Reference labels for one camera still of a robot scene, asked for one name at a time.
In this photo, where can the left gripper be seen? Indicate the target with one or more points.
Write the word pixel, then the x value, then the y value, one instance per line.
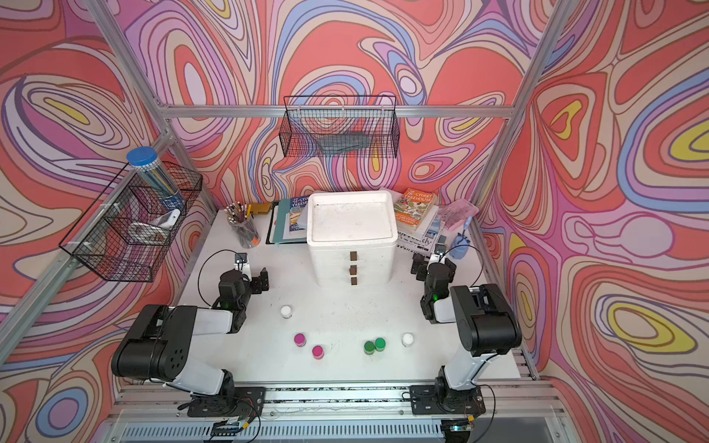
pixel 258 280

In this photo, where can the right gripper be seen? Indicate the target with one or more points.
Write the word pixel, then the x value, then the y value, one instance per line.
pixel 423 267

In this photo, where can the white paint can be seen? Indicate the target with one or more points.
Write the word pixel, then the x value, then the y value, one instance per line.
pixel 408 339
pixel 286 312

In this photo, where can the magenta paint can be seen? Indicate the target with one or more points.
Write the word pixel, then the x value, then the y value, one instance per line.
pixel 317 352
pixel 300 340

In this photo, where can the white drawer cabinet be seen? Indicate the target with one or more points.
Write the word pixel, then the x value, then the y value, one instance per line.
pixel 351 238

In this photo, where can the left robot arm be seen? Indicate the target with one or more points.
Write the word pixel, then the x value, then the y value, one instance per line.
pixel 156 347

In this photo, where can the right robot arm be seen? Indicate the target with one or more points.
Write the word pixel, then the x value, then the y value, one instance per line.
pixel 485 322

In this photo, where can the green paint can right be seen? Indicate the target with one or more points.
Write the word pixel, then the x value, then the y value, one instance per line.
pixel 380 344

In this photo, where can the green paint can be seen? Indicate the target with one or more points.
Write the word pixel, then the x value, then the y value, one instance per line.
pixel 370 348
pixel 380 344

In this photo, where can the green paint can left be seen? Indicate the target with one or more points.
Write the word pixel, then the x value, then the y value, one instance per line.
pixel 370 348

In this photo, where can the blue desk lamp base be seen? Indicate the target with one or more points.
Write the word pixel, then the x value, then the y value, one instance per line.
pixel 459 247

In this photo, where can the orange treehouse book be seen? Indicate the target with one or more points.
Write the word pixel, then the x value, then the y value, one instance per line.
pixel 413 206

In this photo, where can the pink plastic case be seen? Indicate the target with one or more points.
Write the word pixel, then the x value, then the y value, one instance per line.
pixel 457 213

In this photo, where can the teal folder with book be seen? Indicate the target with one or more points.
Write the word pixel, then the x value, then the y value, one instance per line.
pixel 285 225

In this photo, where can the pencil cup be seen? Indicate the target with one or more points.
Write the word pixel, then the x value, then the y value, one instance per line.
pixel 240 219

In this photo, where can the white object in basket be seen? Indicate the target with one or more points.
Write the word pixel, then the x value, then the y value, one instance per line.
pixel 167 220

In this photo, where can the blue lid pencil tube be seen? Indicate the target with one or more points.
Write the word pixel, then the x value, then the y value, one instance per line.
pixel 151 169

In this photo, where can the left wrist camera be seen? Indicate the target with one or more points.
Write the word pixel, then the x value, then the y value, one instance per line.
pixel 241 264

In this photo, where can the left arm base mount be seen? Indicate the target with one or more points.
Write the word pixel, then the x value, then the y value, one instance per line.
pixel 242 402

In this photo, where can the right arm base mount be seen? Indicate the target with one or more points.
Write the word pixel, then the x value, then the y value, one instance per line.
pixel 435 400

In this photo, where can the black wire basket left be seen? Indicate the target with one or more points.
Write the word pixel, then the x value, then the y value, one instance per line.
pixel 120 245

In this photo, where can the black wire basket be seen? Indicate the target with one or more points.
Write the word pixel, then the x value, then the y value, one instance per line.
pixel 120 245
pixel 326 126

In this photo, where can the black wire basket back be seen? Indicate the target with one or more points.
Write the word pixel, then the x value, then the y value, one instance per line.
pixel 326 126

